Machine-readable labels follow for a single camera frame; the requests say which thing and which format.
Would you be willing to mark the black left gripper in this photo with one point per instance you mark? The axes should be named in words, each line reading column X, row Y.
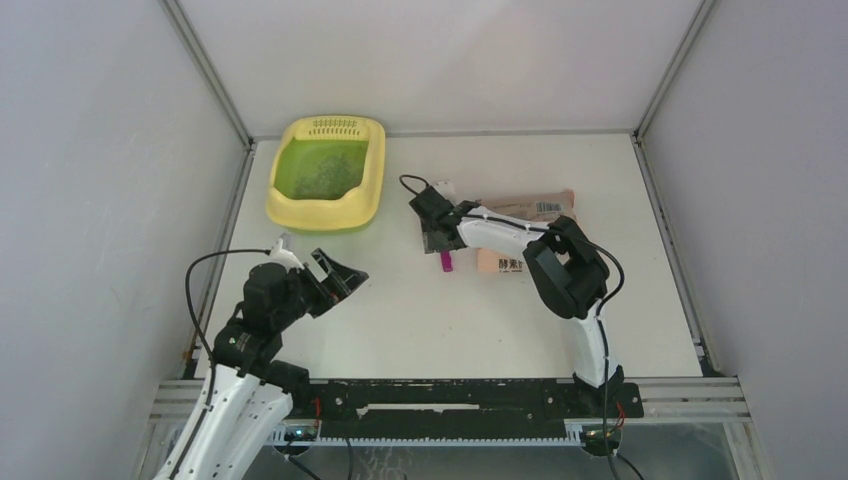
column 342, row 281

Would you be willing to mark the white slotted cable duct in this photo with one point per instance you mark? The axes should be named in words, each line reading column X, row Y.
column 302, row 436

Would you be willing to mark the yellow green litter box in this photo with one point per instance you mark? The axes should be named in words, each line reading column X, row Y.
column 327, row 174

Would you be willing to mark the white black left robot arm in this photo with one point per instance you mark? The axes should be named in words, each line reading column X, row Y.
column 248, row 392

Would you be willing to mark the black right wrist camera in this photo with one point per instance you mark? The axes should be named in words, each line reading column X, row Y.
column 434, row 202

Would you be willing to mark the aluminium frame rail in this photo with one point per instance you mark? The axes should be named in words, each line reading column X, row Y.
column 666, row 400

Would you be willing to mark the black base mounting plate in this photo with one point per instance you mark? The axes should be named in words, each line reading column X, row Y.
column 474, row 407

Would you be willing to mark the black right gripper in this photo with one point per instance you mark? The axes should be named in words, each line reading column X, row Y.
column 430, row 243

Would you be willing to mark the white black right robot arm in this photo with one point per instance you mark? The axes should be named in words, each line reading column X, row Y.
column 574, row 277

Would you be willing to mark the magenta plastic scoop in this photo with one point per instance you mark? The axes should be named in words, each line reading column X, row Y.
column 446, row 261

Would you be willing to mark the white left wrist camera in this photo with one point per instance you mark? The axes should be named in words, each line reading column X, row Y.
column 281, row 253

